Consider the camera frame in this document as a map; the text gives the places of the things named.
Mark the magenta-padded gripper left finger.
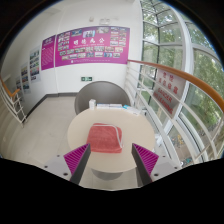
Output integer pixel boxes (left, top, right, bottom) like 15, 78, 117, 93
42, 142, 92, 186

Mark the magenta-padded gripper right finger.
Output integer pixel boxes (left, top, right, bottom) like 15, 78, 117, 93
131, 142, 183, 187

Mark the coral pink towel white trim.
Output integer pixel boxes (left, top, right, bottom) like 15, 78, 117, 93
86, 122, 124, 154

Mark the grey round table base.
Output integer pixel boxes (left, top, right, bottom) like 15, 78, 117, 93
90, 166, 133, 182

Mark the flat white blue box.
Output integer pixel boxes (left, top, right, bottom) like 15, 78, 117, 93
122, 104, 142, 117

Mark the small upright white box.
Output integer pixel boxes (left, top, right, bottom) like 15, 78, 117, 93
88, 98, 97, 111

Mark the red-lettered warning sign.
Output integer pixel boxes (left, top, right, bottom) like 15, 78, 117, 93
152, 68, 187, 118

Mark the grey round shell chair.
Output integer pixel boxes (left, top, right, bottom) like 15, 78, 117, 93
73, 80, 132, 116

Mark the green exit sign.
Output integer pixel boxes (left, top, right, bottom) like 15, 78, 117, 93
80, 75, 94, 83

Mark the white stair railing wooden handrail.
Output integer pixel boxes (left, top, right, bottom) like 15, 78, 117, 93
0, 75, 28, 125

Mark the narrow magenta text poster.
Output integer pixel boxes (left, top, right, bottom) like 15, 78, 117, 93
40, 34, 57, 72

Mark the large magenta photo poster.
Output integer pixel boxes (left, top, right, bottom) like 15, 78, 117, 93
54, 25, 131, 68

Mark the white photo wall poster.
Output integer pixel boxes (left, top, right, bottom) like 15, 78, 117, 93
14, 76, 23, 93
28, 46, 42, 84
19, 62, 32, 94

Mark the white-framed glass window wall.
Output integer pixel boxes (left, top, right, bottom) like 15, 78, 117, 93
138, 0, 224, 161

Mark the white wall emergency light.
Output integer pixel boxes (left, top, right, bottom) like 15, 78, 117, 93
98, 18, 112, 26

